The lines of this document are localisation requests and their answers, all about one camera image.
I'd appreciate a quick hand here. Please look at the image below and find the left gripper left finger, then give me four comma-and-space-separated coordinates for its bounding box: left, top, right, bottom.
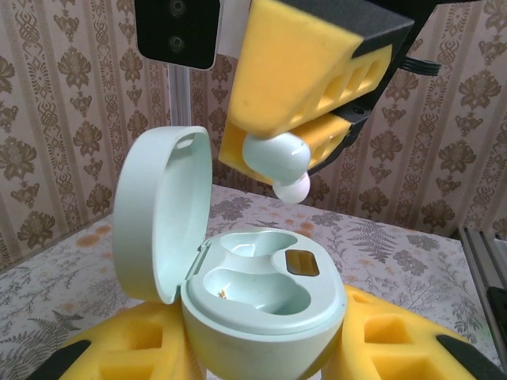
34, 303, 207, 380

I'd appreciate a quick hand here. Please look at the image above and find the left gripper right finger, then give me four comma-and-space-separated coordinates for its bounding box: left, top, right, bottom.
324, 283, 507, 380

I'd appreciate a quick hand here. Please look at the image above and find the mint earbud charging case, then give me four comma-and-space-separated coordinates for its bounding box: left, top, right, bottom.
112, 125, 349, 380

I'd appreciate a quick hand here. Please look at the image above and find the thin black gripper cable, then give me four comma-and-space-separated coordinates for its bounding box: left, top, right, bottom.
402, 56, 441, 77

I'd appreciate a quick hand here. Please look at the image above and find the aluminium frame post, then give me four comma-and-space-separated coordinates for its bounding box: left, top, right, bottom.
168, 65, 196, 131

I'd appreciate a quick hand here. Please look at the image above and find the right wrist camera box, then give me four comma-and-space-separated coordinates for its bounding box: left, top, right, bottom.
133, 0, 223, 72

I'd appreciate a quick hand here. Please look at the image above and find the aluminium table edge rail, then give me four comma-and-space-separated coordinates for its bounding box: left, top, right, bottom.
459, 227, 507, 380

